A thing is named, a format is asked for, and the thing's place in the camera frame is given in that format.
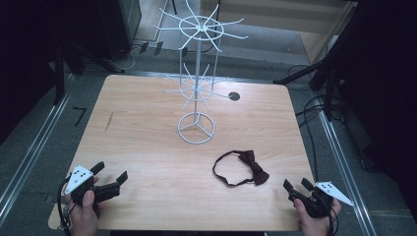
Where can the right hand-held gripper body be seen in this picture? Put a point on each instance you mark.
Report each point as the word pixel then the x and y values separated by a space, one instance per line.
pixel 319 205

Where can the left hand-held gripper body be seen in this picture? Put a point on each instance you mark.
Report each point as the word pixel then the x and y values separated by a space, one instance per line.
pixel 78 178

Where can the dark red bow tie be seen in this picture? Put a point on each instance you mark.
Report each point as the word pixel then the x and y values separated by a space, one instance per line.
pixel 257 172

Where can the person's right hand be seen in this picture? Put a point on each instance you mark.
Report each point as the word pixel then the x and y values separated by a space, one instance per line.
pixel 314 226

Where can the person's left hand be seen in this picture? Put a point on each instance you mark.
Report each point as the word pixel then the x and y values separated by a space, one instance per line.
pixel 83 219

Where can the black tape floor mark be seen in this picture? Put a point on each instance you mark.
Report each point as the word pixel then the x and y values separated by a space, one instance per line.
pixel 79 116

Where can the round black table grommet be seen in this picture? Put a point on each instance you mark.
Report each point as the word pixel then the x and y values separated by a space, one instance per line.
pixel 234 96

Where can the dark cabinet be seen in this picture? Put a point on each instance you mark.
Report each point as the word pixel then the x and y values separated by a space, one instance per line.
pixel 121 23

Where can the aluminium floor rail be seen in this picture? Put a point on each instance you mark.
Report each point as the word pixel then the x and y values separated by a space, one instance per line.
pixel 29 157
pixel 347 183

